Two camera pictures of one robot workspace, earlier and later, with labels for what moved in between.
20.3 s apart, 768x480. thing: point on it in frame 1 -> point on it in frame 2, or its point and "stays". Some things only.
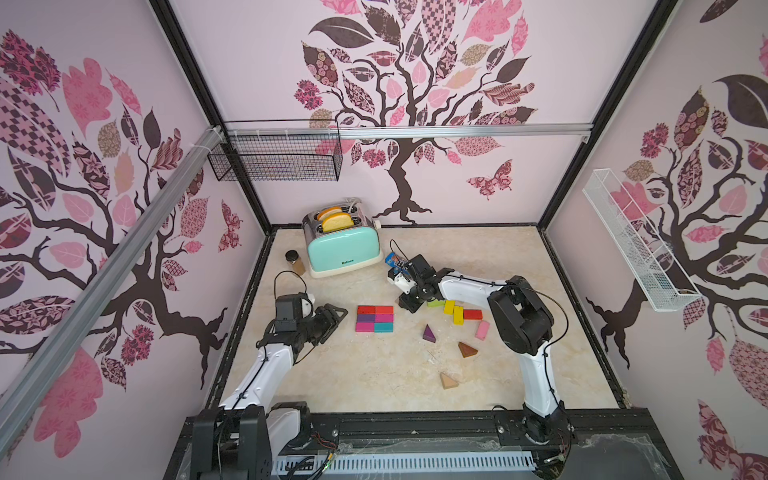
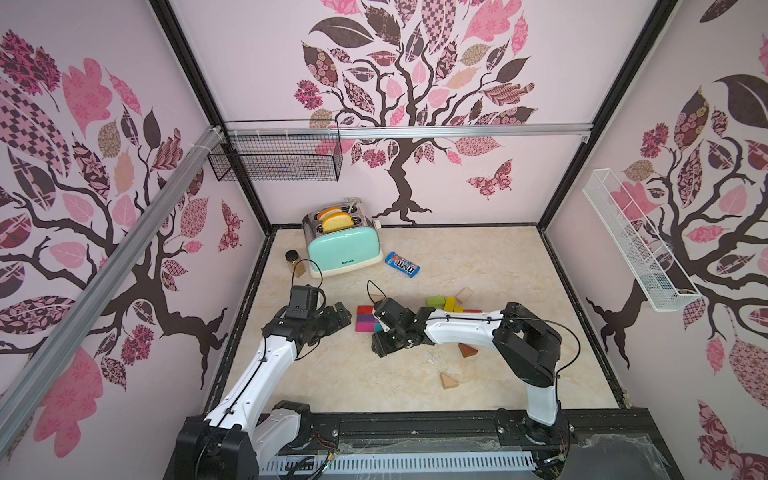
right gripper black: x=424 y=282 -> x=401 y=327
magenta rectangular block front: x=364 y=326 stays
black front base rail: x=636 y=433 stays
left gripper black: x=329 y=321 stays
